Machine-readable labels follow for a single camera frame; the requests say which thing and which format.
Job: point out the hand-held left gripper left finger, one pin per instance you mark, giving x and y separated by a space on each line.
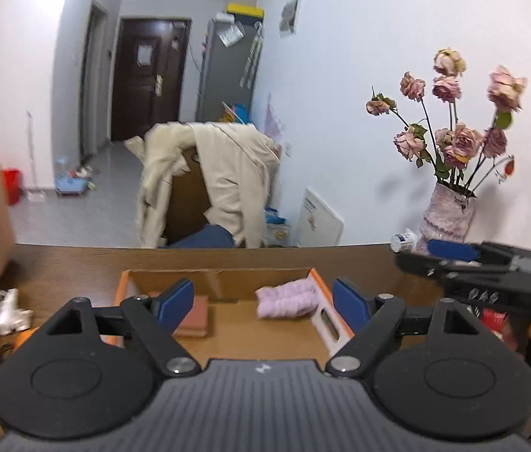
177 306

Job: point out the small white bottle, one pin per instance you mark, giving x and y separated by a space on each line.
403 240

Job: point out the yellow box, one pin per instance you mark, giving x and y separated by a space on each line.
245 10

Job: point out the dark brown entrance door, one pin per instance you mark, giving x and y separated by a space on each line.
145 94

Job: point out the reddish brown flat pad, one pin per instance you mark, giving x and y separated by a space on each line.
195 318

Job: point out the clear plastic bag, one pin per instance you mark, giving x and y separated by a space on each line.
230 34

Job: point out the red packet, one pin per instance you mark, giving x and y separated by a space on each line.
494 319

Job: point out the white mop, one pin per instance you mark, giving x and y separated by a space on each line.
35 183

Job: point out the orange-edged cardboard box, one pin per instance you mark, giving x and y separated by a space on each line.
256 339

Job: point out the beige coat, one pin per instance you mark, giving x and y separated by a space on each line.
237 174

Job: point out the grey refrigerator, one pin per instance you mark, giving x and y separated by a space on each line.
223 75

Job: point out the blue and white packages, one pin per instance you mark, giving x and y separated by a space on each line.
276 226

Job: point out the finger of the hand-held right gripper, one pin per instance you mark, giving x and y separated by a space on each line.
454 249
423 266

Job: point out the blue bag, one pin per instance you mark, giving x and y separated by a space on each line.
239 113

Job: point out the blue jeans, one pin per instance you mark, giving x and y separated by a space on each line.
209 238

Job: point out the wooden chair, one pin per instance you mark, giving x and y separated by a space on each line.
185 207

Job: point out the white crumpled plastic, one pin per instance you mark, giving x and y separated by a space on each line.
11 313

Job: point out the white board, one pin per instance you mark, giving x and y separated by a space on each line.
319 219

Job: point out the cream jacket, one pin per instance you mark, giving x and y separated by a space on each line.
157 165

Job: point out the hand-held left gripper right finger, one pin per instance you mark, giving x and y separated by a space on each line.
349 306

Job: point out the bunch of dried pink roses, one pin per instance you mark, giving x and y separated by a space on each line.
463 139

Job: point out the red bucket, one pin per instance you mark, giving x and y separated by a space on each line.
11 187

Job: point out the dark side door frame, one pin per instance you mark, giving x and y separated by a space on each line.
91 84

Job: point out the white electrical panel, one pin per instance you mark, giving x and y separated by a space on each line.
290 16

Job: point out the pink textured vase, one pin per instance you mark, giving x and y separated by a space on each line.
446 216

